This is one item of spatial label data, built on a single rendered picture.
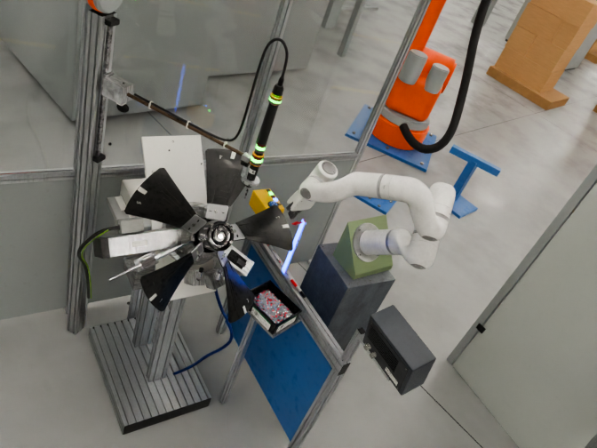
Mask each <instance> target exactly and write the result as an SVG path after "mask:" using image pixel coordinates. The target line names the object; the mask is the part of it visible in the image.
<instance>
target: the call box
mask: <svg viewBox="0 0 597 448"><path fill-rule="evenodd" d="M268 193H269V192H267V190H266V189H260V190H253V192H252V195H251V200H250V202H249V205H250V206H251V208H252V210H253V211H254V212H255V213H256V214H257V213H259V212H262V211H264V210H265V209H267V208H269V207H271V206H270V205H269V203H270V202H271V201H274V199H273V198H272V197H271V196H270V195H269V194H268Z"/></svg>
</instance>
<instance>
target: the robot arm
mask: <svg viewBox="0 0 597 448"><path fill-rule="evenodd" d="M337 175H338V169H337V167H336V166H335V165H334V164H333V163H332V162H330V161H327V160H322V161H321V162H319V164H318V165H317V166H316V167H315V168H314V170H313V171H312V172H311V174H310V175H309V176H308V177H307V178H306V179H305V180H304V181H303V182H302V183H301V185H300V187H299V190H297V191H296V192H295V193H294V194H293V195H292V196H291V197H290V199H289V200H288V201H287V203H288V204H289V205H288V206H287V207H286V209H287V211H289V212H288V214H289V216H290V218H291V219H295V217H296V216H297V215H298V213H301V212H302V211H303V210H308V209H310V208H311V207H312V206H313V205H314V203H315V202H321V203H333V202H338V201H341V200H344V199H347V198H349V197H351V196H367V197H373V198H379V199H385V200H393V201H399V202H404V203H406V204H407V205H408V206H409V208H410V214H411V218H412V221H413V224H414V230H413V233H412V236H411V234H410V232H409V231H408V230H406V229H401V228H396V229H378V228H377V227H376V226H375V225H373V224H371V223H363V224H362V225H360V226H359V227H358V228H357V229H356V230H355V232H354V236H353V248H354V253H355V254H356V256H357V257H358V258H359V259H360V260H362V261H365V262H371V261H374V260H375V259H376V258H377V257H378V256H379V255H402V256H403V258H404V259H405V260H406V261H407V262H408V263H409V264H410V265H411V266H412V267H414V268H416V269H419V270H420V269H427V268H430V267H431V266H432V265H433V263H434V260H435V257H436V253H437V250H438V247H439V243H440V240H441V238H443V236H444V235H445V233H446V230H447V227H448V224H449V221H450V215H451V211H452V208H453V204H454V201H455V196H456V191H455V189H454V188H453V187H452V186H451V185H450V184H449V183H446V182H435V183H434V184H433V185H432V186H431V187H430V188H428V187H427V185H425V184H424V183H423V182H422V181H420V180H418V179H415V178H412V177H408V176H400V175H392V174H383V173H372V172H352V173H350V174H348V175H347V176H345V177H343V178H341V179H338V180H334V179H335V178H336V177H337Z"/></svg>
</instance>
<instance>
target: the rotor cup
mask: <svg viewBox="0 0 597 448"><path fill-rule="evenodd" d="M204 219H205V220H207V221H208V222H207V223H206V224H205V225H204V226H203V227H201V228H200V229H199V230H198V231H197V232H196V233H194V234H192V233H190V238H191V242H192V244H193V246H194V247H196V246H197V245H198V244H199V243H200V242H201V241H202V243H203V252H207V253H209V252H215V251H217V252H222V251H225V250H226V249H228V248H229V247H230V246H231V244H232V243H233V241H234V237H235V234H234V230H233V229H232V227H231V226H230V225H229V224H228V223H227V222H225V221H223V220H209V219H206V218H205V217H204ZM204 228H207V229H204ZM219 234H222V235H223V237H222V238H221V239H219V238H218V235H219ZM205 245H206V246H210V247H206V246H205Z"/></svg>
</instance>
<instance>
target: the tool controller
mask: <svg viewBox="0 0 597 448"><path fill-rule="evenodd" d="M362 342H363V343H364V346H363V347H364V349H365V350H369V351H370V358H371V359H373V358H375V359H376V361H377V362H378V364H379V365H380V367H381V368H382V370H383V371H384V372H385V374H386V376H387V377H388V378H389V379H390V381H391V382H392V383H393V384H394V386H395V388H396V389H397V390H398V392H399V393H400V395H401V396H402V395H404V394H406V393H408V392H410V391H411V390H412V389H414V388H417V387H419V386H420V385H422V384H424V382H425V380H426V377H427V375H428V373H429V372H430V370H431V369H432V367H433V365H434V362H435V360H436V357H435V356H434V354H433V353H432V352H431V351H430V349H429V348H428V347H427V346H426V344H425V343H424V342H423V341H422V340H421V339H420V338H419V336H418V335H417V334H416V332H415V331H414V330H413V329H412V327H411V326H410V325H409V323H408V322H407V321H406V320H405V318H404V317H403V316H402V314H401V313H400V312H399V311H398V309H397V308H396V307H395V306H394V305H392V306H390V307H388V308H384V309H382V310H380V311H379V312H376V313H374V314H372V315H370V320H369V322H368V326H367V329H366V332H365V334H364V338H363V341H362Z"/></svg>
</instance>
